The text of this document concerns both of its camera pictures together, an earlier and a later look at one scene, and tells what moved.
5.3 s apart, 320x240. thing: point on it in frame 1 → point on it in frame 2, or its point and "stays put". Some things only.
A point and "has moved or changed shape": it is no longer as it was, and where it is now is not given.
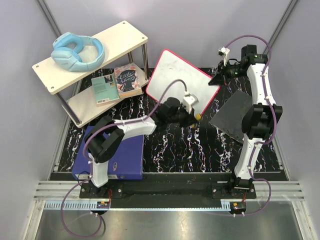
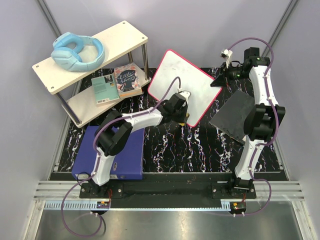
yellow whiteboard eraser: [198, 118] has moved or changed shape
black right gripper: [218, 79] stays put
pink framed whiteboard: [169, 67] stays put
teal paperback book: [105, 88] stays put
